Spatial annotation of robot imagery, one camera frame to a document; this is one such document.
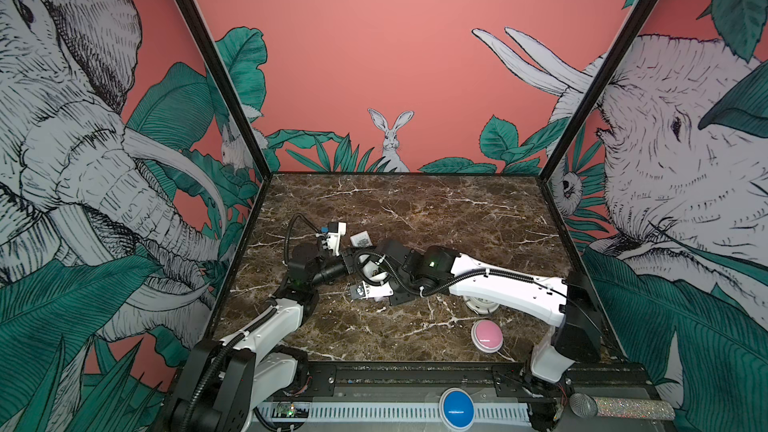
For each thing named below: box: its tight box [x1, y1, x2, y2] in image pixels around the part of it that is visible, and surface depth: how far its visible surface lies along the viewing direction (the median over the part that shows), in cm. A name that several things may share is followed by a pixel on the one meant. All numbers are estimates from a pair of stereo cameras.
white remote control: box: [350, 230, 388, 282], surface depth 78 cm
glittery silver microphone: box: [570, 393, 676, 420], surface depth 69 cm
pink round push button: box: [471, 319, 504, 354], surface depth 82 cm
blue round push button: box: [438, 387, 476, 432], surface depth 70 cm
